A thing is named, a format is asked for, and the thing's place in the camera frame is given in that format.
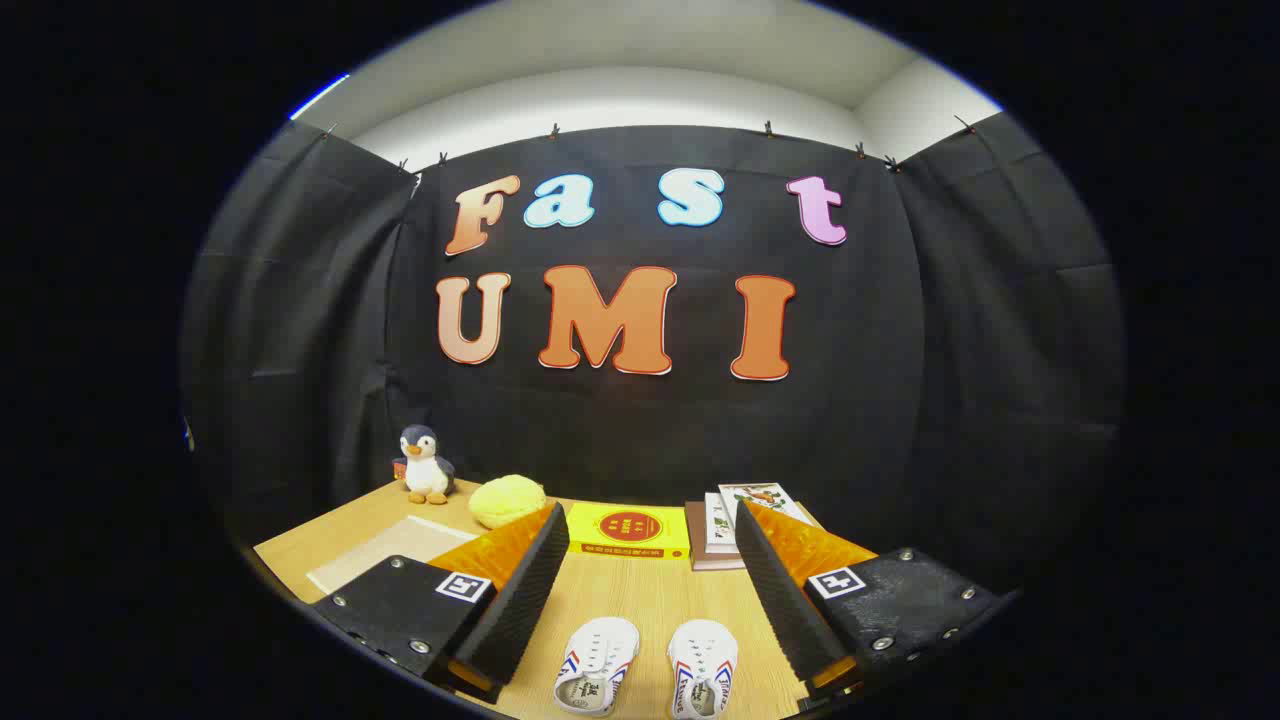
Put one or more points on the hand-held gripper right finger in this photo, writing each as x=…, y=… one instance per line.
x=785, y=600

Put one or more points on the black backdrop cloth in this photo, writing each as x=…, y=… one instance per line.
x=650, y=430

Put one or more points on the yellow round plush toy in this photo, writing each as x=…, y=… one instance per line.
x=505, y=500

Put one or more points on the white illustrated book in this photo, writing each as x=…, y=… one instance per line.
x=720, y=525
x=765, y=497

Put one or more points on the white canvas shoe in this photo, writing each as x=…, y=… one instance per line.
x=703, y=665
x=597, y=660

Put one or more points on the yellow book with red circle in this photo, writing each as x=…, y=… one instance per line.
x=630, y=527

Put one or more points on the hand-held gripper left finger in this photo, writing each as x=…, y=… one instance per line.
x=520, y=600

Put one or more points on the cream fabric storage box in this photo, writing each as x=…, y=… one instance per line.
x=380, y=550

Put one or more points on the penguin plush toy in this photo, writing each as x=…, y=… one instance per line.
x=427, y=470

